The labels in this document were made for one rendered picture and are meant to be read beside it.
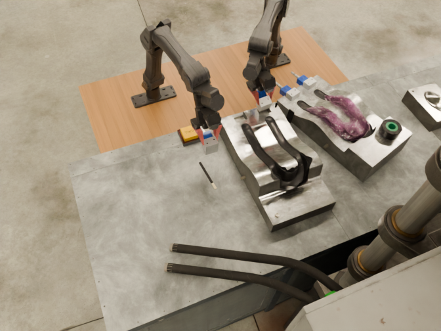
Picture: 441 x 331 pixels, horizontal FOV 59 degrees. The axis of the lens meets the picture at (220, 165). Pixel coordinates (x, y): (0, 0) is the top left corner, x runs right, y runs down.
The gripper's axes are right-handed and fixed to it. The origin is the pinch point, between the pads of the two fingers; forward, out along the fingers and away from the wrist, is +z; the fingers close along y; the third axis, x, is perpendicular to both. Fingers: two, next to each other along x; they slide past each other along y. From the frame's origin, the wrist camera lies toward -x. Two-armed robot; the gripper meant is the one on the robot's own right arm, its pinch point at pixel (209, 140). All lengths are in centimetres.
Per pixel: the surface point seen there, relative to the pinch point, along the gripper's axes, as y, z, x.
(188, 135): -3.8, 3.8, 17.9
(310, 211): 24.7, 24.8, -27.7
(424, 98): 100, 10, -2
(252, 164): 12.1, 9.6, -9.9
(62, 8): -38, -31, 266
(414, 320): 1, -8, -96
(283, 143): 29.2, 9.4, -2.5
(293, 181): 24.6, 17.9, -17.0
